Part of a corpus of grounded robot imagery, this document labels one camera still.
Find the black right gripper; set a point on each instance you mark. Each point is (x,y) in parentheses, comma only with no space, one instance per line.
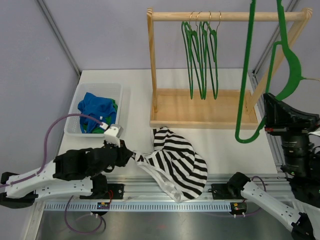
(281,118)

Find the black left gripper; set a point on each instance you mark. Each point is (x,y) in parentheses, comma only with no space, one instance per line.
(125,154)

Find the green tank top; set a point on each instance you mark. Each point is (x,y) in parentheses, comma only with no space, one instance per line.
(112,110)

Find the blue tank top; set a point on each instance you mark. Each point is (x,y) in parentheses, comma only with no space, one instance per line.
(95,110)

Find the black white striped top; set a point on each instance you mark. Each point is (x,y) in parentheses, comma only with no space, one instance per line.
(177,168)

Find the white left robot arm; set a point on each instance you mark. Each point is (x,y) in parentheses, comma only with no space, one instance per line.
(77,172)

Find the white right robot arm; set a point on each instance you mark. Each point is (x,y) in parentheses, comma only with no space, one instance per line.
(301,166)

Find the white plastic basket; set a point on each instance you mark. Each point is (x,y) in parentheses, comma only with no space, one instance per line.
(93,103)

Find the wooden clothes rack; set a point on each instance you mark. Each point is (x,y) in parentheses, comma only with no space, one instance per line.
(173,107)

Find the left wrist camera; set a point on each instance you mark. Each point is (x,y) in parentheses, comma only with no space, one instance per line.
(112,133)

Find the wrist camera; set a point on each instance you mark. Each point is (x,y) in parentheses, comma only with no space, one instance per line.
(315,133)
(112,133)

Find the aluminium mounting rail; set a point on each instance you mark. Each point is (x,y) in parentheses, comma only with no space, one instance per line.
(150,190)

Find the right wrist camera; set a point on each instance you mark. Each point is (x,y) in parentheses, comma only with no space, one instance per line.
(315,133)

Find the white slotted cable duct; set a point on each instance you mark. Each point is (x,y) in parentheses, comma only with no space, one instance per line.
(119,206)

